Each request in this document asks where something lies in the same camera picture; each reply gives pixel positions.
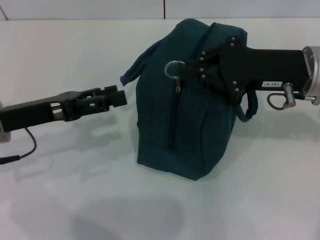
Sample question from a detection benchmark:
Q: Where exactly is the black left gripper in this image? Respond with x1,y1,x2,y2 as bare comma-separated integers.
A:
0,90,85,133

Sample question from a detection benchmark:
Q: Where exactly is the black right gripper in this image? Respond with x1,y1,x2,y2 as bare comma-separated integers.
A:
183,36,311,105

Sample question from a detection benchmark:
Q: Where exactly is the dark teal lunch bag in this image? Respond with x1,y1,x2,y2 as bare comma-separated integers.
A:
119,17,259,181

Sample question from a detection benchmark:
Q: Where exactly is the left gripper cable with plug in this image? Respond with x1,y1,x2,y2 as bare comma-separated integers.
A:
0,127,38,165

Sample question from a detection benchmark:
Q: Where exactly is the gripper cable with plug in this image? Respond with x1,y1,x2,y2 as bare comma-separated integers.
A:
0,127,38,165
266,82,297,111

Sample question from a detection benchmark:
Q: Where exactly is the right gripper cable with plug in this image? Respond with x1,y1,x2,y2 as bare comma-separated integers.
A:
266,82,297,111

